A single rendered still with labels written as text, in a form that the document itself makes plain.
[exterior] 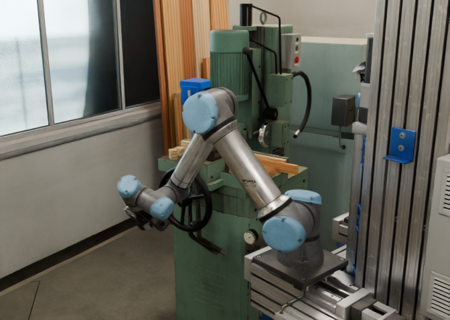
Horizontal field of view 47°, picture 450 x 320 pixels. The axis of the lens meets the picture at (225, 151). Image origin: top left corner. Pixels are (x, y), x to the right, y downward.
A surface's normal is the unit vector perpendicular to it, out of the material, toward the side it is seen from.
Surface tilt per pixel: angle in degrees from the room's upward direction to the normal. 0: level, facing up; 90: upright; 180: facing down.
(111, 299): 0
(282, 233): 96
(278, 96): 90
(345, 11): 90
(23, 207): 90
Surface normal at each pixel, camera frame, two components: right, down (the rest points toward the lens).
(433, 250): -0.76, 0.18
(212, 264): -0.57, 0.22
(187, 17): 0.83, 0.10
